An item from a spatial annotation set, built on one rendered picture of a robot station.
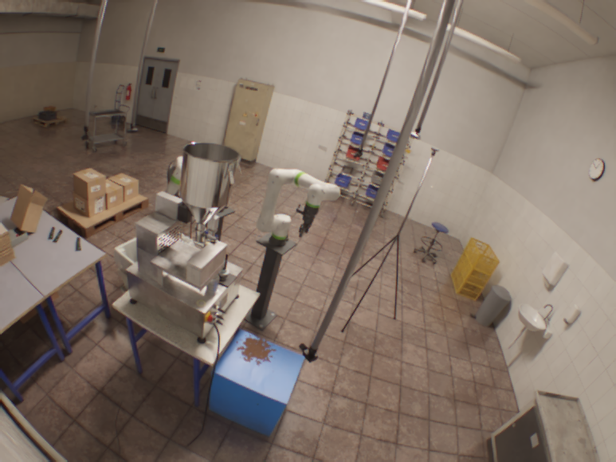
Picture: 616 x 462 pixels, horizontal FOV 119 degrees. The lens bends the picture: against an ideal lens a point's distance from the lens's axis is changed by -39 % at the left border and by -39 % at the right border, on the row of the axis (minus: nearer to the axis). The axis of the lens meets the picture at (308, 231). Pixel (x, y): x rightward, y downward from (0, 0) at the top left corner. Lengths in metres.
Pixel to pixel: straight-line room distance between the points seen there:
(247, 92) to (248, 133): 0.96
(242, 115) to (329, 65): 2.28
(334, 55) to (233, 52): 2.48
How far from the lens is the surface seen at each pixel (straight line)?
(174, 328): 1.91
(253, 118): 7.01
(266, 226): 2.29
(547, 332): 3.90
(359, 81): 6.78
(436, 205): 7.18
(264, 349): 2.07
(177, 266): 1.60
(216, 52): 8.05
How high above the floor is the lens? 2.22
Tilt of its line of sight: 27 degrees down
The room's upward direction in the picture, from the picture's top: 18 degrees clockwise
